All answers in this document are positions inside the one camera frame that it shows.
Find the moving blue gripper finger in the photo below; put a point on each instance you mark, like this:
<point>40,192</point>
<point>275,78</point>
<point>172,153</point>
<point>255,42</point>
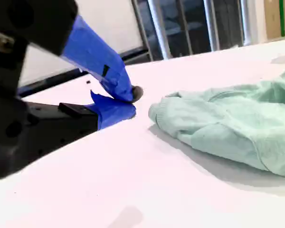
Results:
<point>92,52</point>

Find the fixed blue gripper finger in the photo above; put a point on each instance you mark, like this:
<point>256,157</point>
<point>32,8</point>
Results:
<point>114,111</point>

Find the pale green T-shirt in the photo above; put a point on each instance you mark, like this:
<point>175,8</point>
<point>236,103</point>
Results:
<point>228,114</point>

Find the metal framed glass partition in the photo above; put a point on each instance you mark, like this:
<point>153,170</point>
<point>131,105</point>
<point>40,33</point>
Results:
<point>175,26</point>

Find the brown cardboard box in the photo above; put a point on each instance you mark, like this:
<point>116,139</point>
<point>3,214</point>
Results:
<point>273,19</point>

